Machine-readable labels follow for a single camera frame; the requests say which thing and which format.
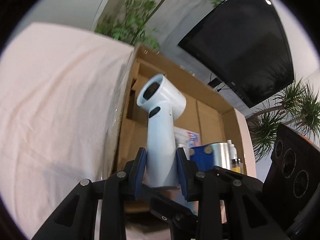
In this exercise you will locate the shiny metal can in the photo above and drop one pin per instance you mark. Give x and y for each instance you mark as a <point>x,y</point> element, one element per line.
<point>221,155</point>

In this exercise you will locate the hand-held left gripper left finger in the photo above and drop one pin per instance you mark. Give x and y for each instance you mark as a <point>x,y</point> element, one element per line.
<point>140,176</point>

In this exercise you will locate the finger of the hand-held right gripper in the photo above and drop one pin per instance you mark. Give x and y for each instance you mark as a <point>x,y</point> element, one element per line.
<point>175,212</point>
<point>201,158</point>

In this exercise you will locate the pink cloth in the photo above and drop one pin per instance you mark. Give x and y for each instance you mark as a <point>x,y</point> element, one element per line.
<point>60,120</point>

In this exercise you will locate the green leafy plant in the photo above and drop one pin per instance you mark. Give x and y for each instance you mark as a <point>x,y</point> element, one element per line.
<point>130,22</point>

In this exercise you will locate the white hair dryer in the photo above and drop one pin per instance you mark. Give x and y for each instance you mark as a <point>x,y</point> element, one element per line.
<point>160,140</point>

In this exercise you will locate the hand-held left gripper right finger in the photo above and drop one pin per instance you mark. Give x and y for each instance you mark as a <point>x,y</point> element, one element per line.
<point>183,178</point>

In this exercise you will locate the brown cardboard box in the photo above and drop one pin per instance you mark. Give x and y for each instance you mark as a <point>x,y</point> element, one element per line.
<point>207,115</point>

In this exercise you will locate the yellow glass bottle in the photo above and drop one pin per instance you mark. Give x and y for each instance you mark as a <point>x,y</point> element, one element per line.
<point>237,167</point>

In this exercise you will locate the spiky palm plant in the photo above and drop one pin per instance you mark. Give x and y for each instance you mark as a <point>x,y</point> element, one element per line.
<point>300,107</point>

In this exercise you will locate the black flat television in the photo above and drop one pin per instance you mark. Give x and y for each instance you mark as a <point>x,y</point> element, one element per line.
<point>245,42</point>

